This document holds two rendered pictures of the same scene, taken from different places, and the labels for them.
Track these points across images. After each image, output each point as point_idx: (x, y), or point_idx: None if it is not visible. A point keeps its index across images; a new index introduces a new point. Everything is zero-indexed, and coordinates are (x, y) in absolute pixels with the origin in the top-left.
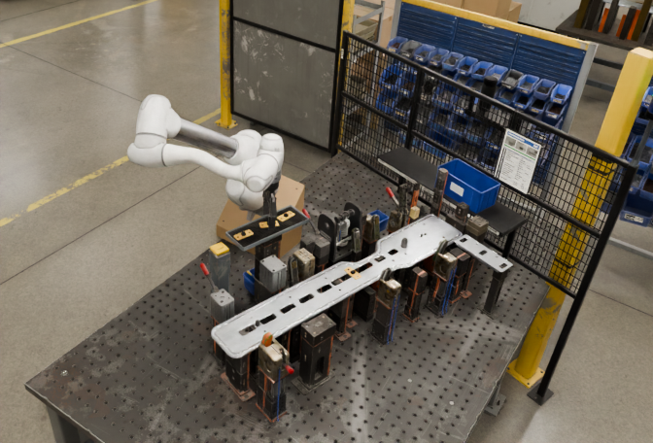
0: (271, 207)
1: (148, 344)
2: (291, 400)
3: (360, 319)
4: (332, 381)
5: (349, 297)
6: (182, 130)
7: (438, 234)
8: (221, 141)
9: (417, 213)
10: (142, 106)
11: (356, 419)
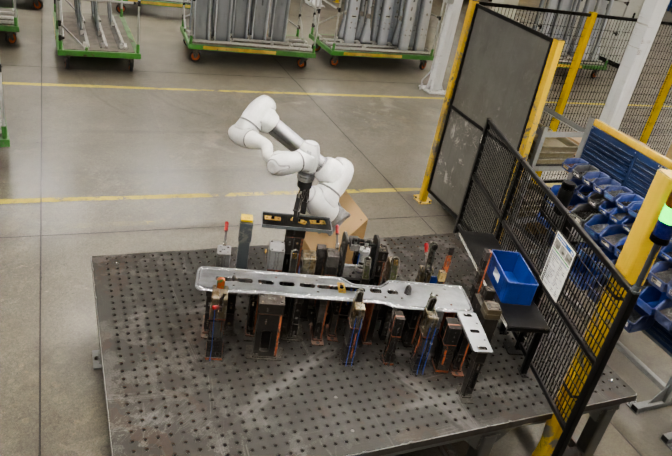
0: (295, 201)
1: (180, 274)
2: (233, 356)
3: (343, 339)
4: (275, 362)
5: (327, 305)
6: (276, 129)
7: (449, 301)
8: None
9: (443, 276)
10: (253, 100)
11: (265, 393)
